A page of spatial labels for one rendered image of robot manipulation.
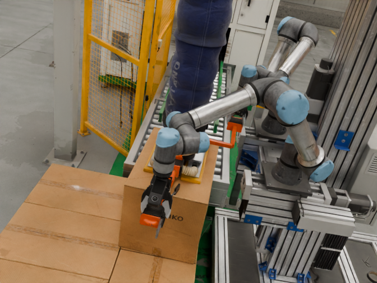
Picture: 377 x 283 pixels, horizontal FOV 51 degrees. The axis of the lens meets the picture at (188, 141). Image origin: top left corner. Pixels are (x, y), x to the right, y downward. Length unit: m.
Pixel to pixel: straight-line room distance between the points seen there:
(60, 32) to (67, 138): 0.90
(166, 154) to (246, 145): 1.11
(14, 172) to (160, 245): 1.83
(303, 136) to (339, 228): 0.57
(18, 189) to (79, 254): 1.39
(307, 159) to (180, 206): 0.61
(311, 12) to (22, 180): 9.24
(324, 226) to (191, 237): 0.63
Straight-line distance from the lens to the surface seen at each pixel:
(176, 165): 1.76
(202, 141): 1.38
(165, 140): 1.31
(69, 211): 2.32
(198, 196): 1.87
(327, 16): 11.45
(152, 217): 1.49
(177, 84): 1.81
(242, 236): 2.85
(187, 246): 2.02
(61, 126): 3.47
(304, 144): 1.67
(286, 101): 1.46
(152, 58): 3.58
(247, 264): 2.67
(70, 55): 3.18
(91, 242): 2.15
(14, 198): 3.29
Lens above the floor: 2.08
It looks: 30 degrees down
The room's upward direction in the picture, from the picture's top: 11 degrees clockwise
